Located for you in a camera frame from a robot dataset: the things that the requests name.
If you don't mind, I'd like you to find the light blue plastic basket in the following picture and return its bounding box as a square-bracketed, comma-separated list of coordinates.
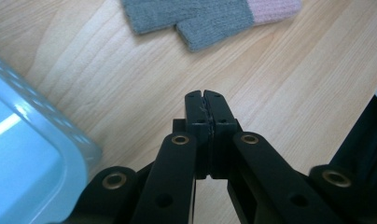
[0, 51, 103, 224]

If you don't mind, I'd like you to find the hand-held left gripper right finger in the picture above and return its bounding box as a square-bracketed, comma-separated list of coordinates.
[202, 90, 243, 180]

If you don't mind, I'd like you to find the pink sponge block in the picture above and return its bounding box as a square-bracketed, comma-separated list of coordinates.
[120, 0, 303, 53]

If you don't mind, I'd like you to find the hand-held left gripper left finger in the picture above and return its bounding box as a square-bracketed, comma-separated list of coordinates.
[172, 90, 211, 180]

